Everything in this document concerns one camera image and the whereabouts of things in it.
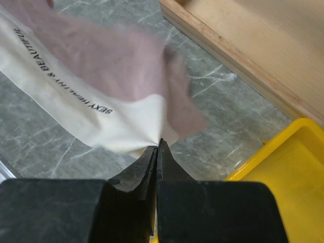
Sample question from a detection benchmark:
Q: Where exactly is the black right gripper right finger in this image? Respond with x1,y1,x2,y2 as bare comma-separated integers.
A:
157,139,194,181

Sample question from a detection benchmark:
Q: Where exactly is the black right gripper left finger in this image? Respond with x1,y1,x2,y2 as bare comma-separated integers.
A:
108,147,157,241

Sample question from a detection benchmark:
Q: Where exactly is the pink and cream underwear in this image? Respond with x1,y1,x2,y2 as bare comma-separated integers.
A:
1,1,207,157

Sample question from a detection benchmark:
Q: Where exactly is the yellow plastic tray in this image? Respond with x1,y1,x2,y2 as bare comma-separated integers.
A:
154,118,323,242

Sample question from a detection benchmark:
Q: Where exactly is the aluminium rail frame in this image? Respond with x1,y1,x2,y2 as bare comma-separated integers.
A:
0,155,21,182

